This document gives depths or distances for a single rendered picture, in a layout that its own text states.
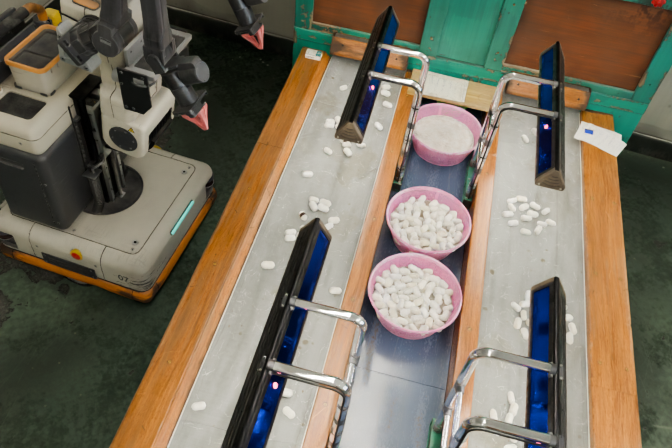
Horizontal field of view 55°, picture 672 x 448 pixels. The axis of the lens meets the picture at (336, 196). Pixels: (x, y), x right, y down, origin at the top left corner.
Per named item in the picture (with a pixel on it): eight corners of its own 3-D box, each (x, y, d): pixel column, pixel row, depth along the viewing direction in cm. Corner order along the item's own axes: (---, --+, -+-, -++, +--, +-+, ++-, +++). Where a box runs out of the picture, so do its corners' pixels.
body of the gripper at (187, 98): (209, 94, 182) (196, 72, 178) (193, 116, 175) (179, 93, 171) (191, 97, 185) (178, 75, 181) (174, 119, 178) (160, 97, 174)
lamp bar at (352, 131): (333, 138, 180) (336, 119, 175) (376, 21, 222) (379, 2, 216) (361, 145, 179) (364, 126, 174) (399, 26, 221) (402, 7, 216)
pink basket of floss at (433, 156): (430, 181, 224) (436, 162, 217) (390, 133, 239) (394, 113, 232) (490, 160, 234) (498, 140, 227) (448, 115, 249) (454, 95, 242)
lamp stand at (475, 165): (460, 207, 217) (497, 104, 184) (466, 167, 230) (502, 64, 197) (516, 220, 215) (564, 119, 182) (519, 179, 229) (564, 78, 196)
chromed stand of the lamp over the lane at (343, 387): (255, 457, 156) (255, 370, 123) (279, 382, 169) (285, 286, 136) (331, 479, 154) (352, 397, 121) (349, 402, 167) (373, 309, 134)
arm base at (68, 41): (81, 18, 178) (55, 41, 170) (99, 8, 174) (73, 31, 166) (102, 44, 183) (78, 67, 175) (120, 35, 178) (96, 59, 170)
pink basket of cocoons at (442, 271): (355, 336, 181) (359, 318, 174) (373, 262, 198) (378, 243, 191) (449, 360, 178) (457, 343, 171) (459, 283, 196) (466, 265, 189)
